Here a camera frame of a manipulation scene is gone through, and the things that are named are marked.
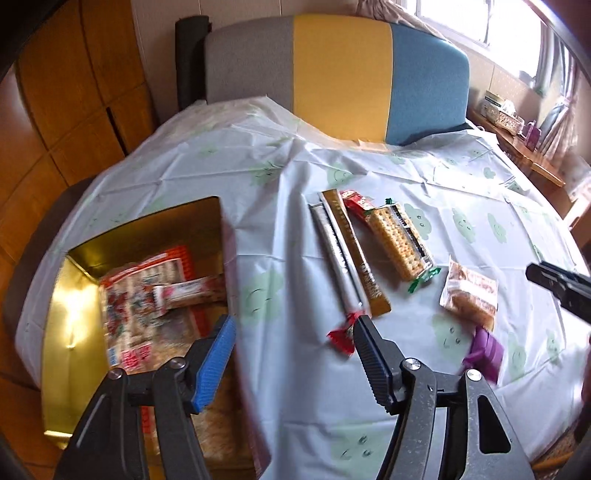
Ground small red candy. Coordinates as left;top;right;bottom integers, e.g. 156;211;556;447
327;310;372;357

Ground gold stick packet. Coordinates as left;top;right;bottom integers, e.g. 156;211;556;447
321;189;391;317

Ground silver white stick packet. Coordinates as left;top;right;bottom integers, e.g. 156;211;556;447
310;198;369;314

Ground pink floral snack packet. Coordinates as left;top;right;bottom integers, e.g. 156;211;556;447
152;275;226;316

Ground large red snack bag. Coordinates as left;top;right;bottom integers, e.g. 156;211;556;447
97;244;209;434

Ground purple snack packet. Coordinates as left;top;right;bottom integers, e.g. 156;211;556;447
463;326;504;384

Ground brown rice cake packet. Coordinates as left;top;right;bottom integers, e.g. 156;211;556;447
440;258;499;332

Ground soda cracker packet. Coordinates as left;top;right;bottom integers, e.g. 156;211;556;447
339;190;441;294

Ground gold tin box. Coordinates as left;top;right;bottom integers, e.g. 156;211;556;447
42;197;259;479

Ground white cloud-print tablecloth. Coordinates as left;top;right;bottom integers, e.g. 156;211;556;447
16;97;590;479

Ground wooden side shelf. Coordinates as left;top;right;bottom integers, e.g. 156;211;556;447
468;108;565;188

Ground purple small box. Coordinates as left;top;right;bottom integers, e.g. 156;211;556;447
525;121;541;151

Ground tissue box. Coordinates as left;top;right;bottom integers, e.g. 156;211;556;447
480;90;525;135

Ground grey yellow blue sofa back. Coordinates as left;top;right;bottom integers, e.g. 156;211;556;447
204;14;470;145

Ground wooden panel cabinet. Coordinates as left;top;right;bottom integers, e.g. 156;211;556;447
1;1;158;479

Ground black rolled mat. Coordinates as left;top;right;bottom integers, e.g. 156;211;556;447
174;15;211;111

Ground pink curtain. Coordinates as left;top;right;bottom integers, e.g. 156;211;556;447
355;0;454;43

